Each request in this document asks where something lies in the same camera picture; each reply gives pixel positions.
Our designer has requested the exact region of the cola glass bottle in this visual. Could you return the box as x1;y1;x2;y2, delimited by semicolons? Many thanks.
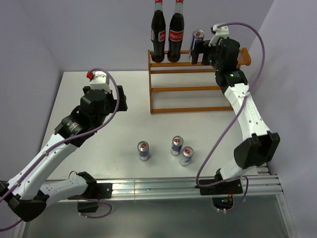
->
167;0;184;62
151;0;166;62

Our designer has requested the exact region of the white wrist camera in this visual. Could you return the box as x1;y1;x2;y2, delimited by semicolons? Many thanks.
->
209;24;229;47
86;71;110;93

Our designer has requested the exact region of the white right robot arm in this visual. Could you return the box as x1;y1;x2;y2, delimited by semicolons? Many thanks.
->
191;37;280;193

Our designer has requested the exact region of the silver blue can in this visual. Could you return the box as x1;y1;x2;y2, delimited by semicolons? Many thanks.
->
171;135;184;156
179;146;194;166
137;141;149;161
189;29;205;60

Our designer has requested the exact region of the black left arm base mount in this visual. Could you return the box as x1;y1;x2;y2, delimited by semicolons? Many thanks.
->
68;183;112;217

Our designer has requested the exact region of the orange wooden shelf rack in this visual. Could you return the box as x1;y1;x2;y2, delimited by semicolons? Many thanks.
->
148;47;252;115

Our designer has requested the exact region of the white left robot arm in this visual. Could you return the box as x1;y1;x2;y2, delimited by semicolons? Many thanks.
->
0;85;128;222

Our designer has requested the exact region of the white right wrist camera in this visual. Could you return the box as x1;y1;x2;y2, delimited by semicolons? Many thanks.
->
209;24;229;47

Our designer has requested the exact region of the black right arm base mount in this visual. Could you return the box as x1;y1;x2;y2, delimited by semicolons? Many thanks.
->
195;179;243;209

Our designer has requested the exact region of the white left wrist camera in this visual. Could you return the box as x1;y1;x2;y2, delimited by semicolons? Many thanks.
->
86;71;110;93

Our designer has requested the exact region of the aluminium front rail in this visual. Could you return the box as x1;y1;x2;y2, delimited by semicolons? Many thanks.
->
97;175;283;201

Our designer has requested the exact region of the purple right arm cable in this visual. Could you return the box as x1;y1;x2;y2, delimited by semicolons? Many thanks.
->
196;22;266;213

